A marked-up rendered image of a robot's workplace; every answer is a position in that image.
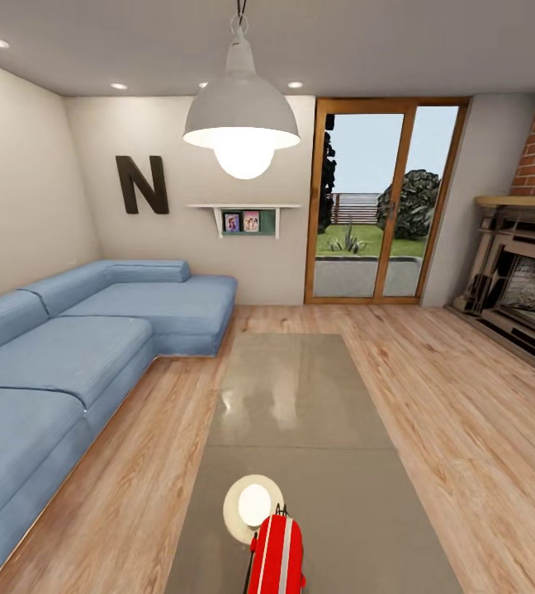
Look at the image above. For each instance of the sofa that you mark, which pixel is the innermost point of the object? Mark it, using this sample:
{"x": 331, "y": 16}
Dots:
{"x": 72, "y": 348}

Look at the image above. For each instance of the wood fireplace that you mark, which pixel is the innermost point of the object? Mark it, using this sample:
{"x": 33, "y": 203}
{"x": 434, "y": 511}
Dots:
{"x": 499, "y": 299}

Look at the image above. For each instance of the room light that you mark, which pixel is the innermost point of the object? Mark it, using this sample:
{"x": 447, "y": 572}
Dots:
{"x": 240, "y": 98}

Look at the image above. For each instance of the door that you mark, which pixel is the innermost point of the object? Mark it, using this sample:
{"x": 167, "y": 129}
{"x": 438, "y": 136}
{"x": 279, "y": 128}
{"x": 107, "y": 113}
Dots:
{"x": 380, "y": 173}

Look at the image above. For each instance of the picture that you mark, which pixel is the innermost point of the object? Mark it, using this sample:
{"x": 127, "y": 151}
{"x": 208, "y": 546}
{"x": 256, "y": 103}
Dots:
{"x": 250, "y": 220}
{"x": 232, "y": 221}

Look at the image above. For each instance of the radio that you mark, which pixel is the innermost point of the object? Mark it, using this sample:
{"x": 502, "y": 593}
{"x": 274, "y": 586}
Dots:
{"x": 277, "y": 564}

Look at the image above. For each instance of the decorative sign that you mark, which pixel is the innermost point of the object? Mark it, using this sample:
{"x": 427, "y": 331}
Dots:
{"x": 129, "y": 174}

